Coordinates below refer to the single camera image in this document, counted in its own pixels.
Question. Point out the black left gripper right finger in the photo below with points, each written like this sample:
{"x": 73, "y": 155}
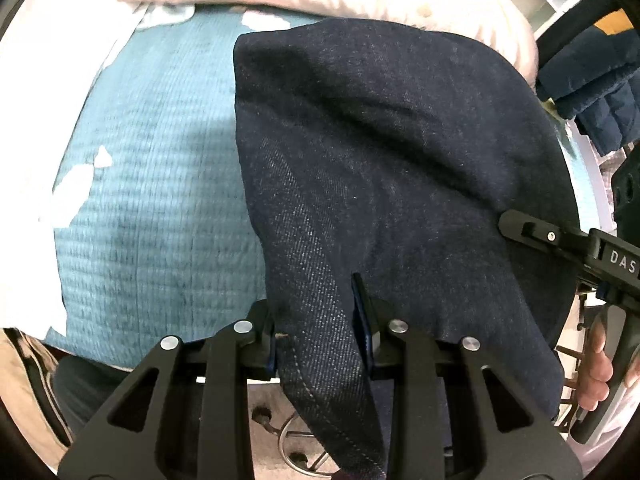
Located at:
{"x": 457, "y": 414}

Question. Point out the person's right hand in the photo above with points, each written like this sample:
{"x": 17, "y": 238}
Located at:
{"x": 594, "y": 371}

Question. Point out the teal quilted bed cover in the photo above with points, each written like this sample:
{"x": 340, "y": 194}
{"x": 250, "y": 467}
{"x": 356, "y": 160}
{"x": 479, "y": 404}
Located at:
{"x": 160, "y": 242}

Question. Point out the navy puffer jacket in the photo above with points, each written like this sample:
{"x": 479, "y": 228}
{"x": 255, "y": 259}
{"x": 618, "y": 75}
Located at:
{"x": 594, "y": 80}

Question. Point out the swivel chair chrome base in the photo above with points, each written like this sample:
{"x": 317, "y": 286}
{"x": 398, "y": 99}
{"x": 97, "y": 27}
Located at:
{"x": 297, "y": 446}

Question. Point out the white pillow with green leaf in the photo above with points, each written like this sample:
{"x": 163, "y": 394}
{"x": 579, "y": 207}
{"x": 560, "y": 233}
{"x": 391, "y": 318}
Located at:
{"x": 50, "y": 57}

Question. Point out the dark blue denim jeans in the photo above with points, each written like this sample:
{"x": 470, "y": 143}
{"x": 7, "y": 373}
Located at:
{"x": 378, "y": 149}

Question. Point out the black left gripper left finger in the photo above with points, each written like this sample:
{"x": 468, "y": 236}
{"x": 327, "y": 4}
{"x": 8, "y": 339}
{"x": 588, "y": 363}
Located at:
{"x": 182, "y": 413}

